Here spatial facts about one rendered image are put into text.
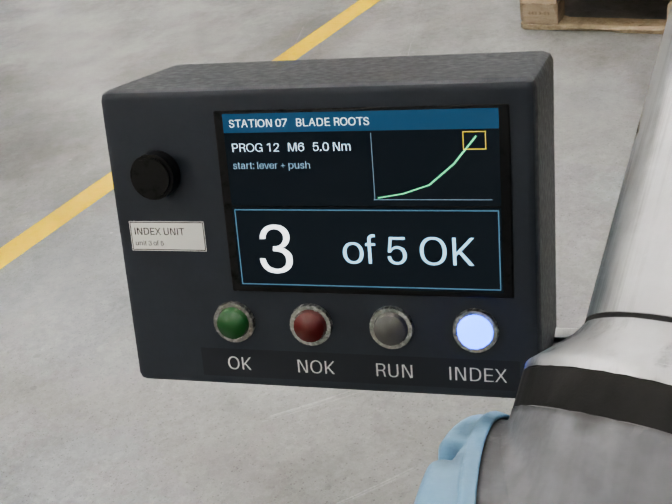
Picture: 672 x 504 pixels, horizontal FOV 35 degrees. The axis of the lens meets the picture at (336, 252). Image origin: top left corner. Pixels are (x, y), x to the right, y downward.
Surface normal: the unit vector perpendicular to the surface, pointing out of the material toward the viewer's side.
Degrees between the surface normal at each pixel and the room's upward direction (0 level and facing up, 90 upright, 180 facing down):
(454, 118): 75
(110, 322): 0
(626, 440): 39
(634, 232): 53
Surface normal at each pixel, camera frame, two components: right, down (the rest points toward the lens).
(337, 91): -0.28, -0.07
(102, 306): -0.15, -0.84
